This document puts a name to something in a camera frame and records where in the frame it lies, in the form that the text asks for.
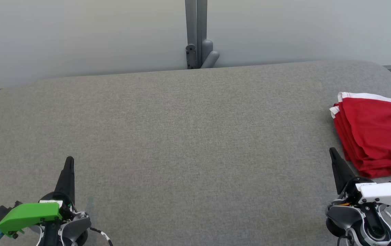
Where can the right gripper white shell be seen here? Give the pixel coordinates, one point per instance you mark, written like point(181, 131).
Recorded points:
point(383, 193)

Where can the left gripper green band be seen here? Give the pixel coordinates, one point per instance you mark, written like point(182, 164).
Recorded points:
point(28, 213)

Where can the red shorts white trim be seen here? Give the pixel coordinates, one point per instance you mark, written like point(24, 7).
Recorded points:
point(373, 136)

